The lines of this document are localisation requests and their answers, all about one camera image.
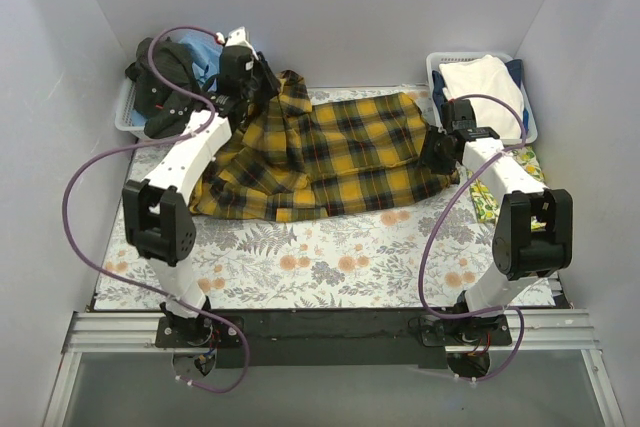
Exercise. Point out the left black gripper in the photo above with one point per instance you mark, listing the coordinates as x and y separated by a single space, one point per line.
263 79

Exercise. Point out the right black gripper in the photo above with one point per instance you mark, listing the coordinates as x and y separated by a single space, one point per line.
435 155

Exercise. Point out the yellow plaid flannel shirt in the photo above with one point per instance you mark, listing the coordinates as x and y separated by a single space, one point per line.
298 161

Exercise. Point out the black pinstripe shirt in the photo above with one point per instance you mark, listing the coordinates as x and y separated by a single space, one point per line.
165 106

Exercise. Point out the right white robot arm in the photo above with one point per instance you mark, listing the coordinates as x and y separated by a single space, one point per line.
533 233

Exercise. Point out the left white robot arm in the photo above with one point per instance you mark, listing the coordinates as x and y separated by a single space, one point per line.
156 215

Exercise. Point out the light blue shirt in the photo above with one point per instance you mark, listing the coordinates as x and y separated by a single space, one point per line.
205 54

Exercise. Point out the lemon print cloth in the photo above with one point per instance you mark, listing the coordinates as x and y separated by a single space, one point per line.
487 208

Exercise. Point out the white folded shirt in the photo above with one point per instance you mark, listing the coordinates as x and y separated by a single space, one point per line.
485 82

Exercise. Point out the right white laundry basket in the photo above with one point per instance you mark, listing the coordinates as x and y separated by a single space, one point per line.
491 73

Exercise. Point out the white laundry basket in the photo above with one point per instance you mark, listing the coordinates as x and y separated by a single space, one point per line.
127 118
491 73

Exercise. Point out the floral table mat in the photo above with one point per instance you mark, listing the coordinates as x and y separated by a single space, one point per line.
428 251

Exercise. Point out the navy blue folded shirt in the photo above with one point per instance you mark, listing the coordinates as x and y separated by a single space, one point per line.
437 87

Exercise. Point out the left white laundry basket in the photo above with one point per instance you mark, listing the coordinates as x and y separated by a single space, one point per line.
127 118

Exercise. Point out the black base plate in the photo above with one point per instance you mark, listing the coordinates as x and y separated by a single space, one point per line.
333 337

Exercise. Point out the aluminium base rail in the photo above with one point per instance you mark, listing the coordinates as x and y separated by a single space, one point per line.
135 332

